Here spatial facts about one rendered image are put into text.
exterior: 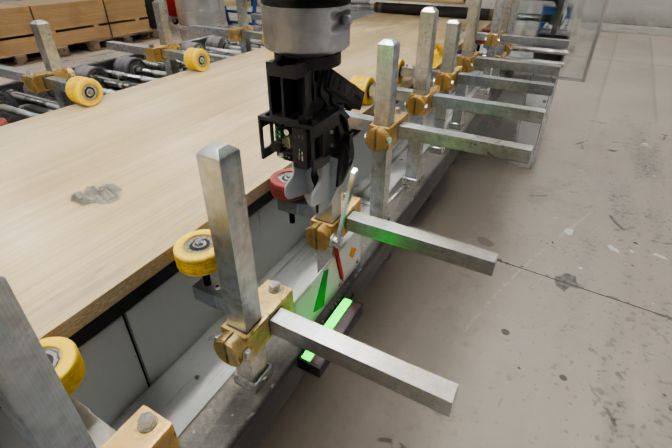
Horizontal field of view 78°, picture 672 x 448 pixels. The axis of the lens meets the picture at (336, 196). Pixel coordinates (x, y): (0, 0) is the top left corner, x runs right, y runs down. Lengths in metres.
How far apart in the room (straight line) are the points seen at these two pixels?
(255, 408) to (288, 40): 0.54
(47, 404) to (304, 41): 0.38
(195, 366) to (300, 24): 0.67
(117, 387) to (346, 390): 0.91
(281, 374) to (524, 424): 1.04
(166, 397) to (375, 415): 0.83
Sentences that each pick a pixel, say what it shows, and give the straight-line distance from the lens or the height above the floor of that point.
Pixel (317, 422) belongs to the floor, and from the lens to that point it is 1.52.
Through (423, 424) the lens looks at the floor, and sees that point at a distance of 1.54.
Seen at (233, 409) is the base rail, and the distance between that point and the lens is 0.73.
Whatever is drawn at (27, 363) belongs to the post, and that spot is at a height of 1.03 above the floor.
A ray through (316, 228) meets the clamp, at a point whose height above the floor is 0.87.
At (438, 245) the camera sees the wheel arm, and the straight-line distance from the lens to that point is 0.75.
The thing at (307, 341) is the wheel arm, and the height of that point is 0.81.
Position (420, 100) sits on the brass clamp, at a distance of 1.12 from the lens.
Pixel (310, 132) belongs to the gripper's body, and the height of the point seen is 1.14.
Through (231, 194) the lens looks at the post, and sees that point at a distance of 0.50.
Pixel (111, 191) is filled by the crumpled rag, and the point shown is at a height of 0.91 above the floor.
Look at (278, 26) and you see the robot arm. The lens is 0.43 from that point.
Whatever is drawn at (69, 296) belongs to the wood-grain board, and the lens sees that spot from 0.68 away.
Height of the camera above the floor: 1.31
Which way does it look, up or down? 31 degrees down
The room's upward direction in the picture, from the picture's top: straight up
